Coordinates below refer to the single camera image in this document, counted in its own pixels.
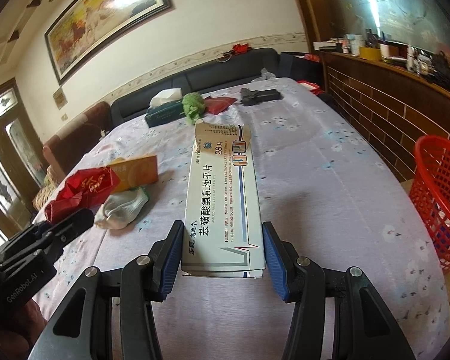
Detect red foil wrapper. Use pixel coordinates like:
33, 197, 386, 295
44, 166, 120, 224

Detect white knit glove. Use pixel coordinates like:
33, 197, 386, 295
94, 186, 149, 230

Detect orange medicine box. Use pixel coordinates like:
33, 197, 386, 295
108, 155, 158, 193

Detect long white medicine box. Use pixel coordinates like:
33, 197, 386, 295
181, 122, 265, 278

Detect brown armchair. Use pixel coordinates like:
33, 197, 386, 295
42, 102, 112, 183

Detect red plastic waste basket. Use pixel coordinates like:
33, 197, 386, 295
409, 135, 450, 272

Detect floral pink tablecloth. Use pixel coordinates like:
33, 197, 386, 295
35, 78, 449, 359

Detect wooden brick-pattern counter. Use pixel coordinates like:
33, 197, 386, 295
320, 52, 450, 182

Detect green tissue box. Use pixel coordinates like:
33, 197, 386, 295
145, 88, 185, 128

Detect green crumpled cloth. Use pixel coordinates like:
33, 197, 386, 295
182, 93, 206, 125

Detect black toy pistol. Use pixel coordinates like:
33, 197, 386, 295
241, 88, 282, 107

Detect red flat pouch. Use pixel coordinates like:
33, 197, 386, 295
204, 96, 236, 116

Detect black leather sofa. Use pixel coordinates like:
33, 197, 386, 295
110, 48, 280, 128

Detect framed horse painting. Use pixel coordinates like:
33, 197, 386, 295
44, 0, 171, 84

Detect red knot ornament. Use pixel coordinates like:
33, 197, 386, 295
229, 43, 253, 56

